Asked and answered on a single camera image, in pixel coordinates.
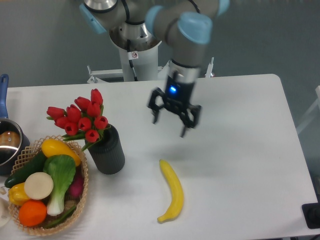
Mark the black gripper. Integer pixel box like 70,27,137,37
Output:
147,60,202,138

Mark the dark grey ribbed vase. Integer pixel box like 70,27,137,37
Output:
88,124,125,175

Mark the red tulip bouquet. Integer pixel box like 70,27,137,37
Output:
46,88,111,151

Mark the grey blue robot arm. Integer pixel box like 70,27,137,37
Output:
79,0,230,129

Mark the yellow banana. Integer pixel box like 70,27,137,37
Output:
157,159,185,224

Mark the green bok choy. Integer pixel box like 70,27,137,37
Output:
43,154,76,216

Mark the magenta radish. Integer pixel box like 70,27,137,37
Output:
68,172,84,198

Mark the yellow squash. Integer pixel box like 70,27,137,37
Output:
41,138,81,167

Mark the woven wicker basket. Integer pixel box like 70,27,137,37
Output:
8,135,89,237

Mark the dark green cucumber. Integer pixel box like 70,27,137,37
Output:
4,150,47,189

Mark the cream round disc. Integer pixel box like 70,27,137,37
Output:
24,172,54,200

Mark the green chili pepper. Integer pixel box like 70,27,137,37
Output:
43,205,77,229

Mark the black device at edge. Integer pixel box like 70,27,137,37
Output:
301,202,320,229

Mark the orange fruit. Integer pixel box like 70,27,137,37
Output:
18,199,47,227

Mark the yellow bell pepper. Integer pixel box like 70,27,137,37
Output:
8,182,30,206

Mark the small white garlic piece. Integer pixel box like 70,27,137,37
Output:
0,187,7,195

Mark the white metal frame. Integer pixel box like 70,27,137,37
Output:
296,85,320,135

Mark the blue handled saucepan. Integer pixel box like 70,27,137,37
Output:
0,74,30,176

